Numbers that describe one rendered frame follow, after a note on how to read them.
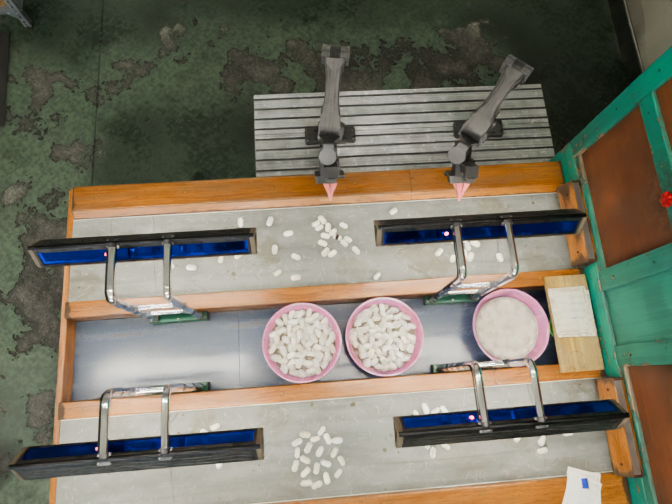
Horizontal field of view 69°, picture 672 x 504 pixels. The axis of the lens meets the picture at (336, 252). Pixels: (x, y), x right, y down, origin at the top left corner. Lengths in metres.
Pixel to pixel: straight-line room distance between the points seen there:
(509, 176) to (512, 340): 0.61
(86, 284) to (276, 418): 0.80
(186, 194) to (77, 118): 1.34
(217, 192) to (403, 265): 0.72
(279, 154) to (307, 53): 1.18
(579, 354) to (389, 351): 0.64
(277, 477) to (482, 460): 0.67
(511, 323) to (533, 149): 0.73
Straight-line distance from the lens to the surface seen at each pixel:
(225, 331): 1.81
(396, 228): 1.42
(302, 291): 1.71
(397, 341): 1.73
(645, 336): 1.76
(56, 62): 3.33
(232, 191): 1.84
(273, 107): 2.08
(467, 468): 1.80
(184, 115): 2.92
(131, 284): 1.85
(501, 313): 1.85
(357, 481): 1.74
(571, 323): 1.90
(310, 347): 1.73
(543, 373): 1.85
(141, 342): 1.88
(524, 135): 2.19
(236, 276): 1.77
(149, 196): 1.90
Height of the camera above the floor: 2.45
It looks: 75 degrees down
